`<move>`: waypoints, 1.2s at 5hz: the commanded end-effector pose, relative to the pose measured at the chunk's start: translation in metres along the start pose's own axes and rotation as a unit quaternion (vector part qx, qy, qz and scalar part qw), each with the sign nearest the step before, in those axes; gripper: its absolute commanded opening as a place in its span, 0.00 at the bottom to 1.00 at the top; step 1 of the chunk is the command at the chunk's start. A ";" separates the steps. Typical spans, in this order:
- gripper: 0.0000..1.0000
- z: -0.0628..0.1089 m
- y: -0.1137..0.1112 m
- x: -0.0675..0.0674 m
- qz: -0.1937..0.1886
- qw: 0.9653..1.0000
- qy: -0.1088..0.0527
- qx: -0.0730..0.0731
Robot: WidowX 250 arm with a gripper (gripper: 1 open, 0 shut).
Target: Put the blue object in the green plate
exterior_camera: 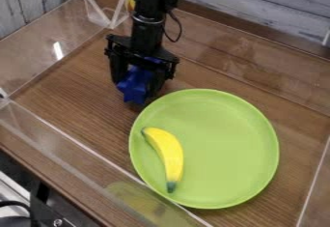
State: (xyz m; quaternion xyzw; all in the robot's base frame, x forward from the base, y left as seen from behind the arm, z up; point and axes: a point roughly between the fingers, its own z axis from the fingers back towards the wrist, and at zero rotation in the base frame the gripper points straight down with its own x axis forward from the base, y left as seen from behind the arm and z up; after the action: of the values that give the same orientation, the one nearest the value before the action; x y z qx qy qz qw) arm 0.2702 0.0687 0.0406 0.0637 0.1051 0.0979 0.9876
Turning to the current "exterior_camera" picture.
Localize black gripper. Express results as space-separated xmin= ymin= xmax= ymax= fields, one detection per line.
xmin=105 ymin=34 xmax=179 ymax=97

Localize blue star-shaped block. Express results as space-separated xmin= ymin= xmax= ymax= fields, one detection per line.
xmin=115 ymin=57 xmax=165 ymax=104

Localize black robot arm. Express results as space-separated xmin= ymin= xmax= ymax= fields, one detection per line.
xmin=105 ymin=0 xmax=182 ymax=103

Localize green plate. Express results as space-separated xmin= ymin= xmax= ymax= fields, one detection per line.
xmin=129 ymin=89 xmax=280 ymax=209

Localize yellow toy banana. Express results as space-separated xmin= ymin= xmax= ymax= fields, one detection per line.
xmin=142 ymin=127 xmax=185 ymax=193

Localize clear acrylic tray walls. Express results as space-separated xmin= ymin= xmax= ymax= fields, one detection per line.
xmin=0 ymin=0 xmax=330 ymax=227

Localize black metal bracket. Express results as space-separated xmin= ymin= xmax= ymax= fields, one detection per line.
xmin=28 ymin=180 xmax=101 ymax=227

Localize black cable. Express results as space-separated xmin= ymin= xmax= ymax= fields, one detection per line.
xmin=0 ymin=201 xmax=36 ymax=227

